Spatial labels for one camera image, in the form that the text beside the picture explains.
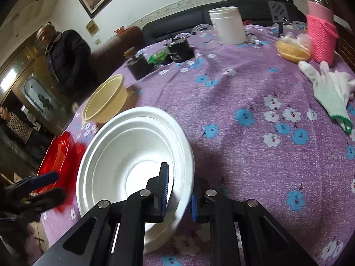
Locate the purple floral tablecloth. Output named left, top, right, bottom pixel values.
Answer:
left=39, top=23, right=355, bottom=266

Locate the green snack packet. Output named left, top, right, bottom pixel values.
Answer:
left=148, top=48, right=171, bottom=65

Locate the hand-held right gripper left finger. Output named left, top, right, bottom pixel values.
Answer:
left=33, top=162, right=174, bottom=266

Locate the grey slotted spatula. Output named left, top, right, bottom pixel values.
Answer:
left=268, top=0, right=290, bottom=36

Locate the large white disposable bowl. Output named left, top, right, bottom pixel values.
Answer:
left=76, top=106, right=195, bottom=254

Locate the yellow plastic bowl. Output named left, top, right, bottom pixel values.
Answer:
left=82, top=74, right=128, bottom=124

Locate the pink thermos with knitted sleeve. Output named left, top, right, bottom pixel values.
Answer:
left=306, top=0, right=339, bottom=64

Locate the bag of orange food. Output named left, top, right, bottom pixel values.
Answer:
left=275, top=32, right=312, bottom=63

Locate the brown armchair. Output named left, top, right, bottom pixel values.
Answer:
left=89, top=25, right=145, bottom=70

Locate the white cotton glove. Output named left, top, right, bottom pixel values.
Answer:
left=298, top=60, right=355, bottom=134

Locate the clear glass cup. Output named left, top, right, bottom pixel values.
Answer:
left=191, top=23, right=219, bottom=51

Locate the wooden wardrobe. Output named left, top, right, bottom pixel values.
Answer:
left=0, top=22, right=75, bottom=133

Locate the black jar with tag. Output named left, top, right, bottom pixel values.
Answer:
left=166, top=33, right=195, bottom=63

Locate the small white disposable bowl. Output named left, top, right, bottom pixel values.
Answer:
left=80, top=116, right=178, bottom=232

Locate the black jar with cork lid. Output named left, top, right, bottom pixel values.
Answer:
left=125, top=48, right=154, bottom=81

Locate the yellow wall notice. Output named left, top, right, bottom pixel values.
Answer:
left=85, top=19, right=100, bottom=36

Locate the white plastic jar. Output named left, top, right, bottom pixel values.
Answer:
left=209, top=6, right=247, bottom=45

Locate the red plate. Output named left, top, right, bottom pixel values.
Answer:
left=36, top=131, right=86, bottom=214

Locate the person's left forearm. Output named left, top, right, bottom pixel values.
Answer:
left=0, top=222, right=42, bottom=266

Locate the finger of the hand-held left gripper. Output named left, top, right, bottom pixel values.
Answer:
left=12, top=171, right=60, bottom=193
left=25, top=188, right=66, bottom=214

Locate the black leather sofa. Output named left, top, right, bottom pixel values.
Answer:
left=142, top=0, right=306, bottom=46

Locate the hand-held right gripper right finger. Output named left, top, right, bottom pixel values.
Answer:
left=191, top=177, right=319, bottom=266

